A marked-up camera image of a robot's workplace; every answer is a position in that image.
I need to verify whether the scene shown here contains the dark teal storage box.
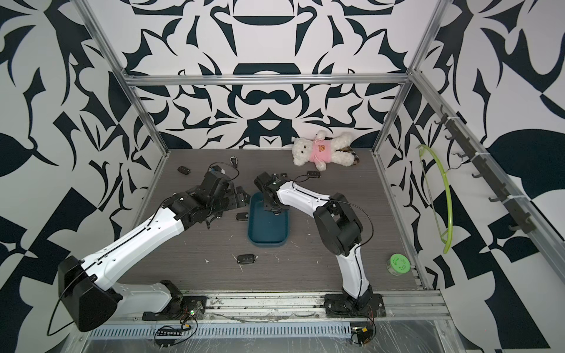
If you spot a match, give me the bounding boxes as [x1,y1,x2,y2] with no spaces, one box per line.
[247,193,290,248]

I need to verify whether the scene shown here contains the black car key front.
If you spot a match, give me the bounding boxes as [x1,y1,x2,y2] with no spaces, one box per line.
[236,254,256,265]

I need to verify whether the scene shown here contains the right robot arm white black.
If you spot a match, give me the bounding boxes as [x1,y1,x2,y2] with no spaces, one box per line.
[254,172,373,316]

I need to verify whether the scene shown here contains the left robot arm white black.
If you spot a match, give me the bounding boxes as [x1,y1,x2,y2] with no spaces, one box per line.
[57,182,251,332]

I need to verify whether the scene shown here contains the black connector box left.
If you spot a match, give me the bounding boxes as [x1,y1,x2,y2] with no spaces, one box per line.
[153,326,183,348]

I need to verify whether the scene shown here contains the black connector box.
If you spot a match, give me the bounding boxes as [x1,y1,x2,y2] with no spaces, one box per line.
[350,327,375,347]
[153,326,183,348]

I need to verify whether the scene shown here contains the black connector box right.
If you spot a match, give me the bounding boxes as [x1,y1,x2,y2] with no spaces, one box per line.
[350,327,375,347]

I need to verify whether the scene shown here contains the white teddy bear pink shirt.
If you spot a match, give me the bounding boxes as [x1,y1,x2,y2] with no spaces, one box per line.
[291,130,359,171]

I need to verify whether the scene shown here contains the green tape roll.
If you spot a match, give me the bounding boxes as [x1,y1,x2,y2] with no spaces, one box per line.
[386,253,411,276]

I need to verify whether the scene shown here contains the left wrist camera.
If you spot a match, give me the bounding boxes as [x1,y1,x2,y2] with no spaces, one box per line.
[201,169,230,197]

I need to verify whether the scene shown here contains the car key with metal ring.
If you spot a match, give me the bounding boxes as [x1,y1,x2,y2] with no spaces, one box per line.
[230,156,238,169]

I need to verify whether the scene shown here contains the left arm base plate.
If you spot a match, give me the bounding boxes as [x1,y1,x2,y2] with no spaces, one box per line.
[142,296,207,322]

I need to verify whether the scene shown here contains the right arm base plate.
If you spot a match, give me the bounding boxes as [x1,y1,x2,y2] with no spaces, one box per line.
[324,291,387,319]

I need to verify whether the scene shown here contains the green hoop on wall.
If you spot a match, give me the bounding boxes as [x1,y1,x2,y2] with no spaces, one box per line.
[416,144,454,254]

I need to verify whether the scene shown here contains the black hook rail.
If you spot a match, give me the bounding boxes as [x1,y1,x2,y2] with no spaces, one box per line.
[436,105,537,234]

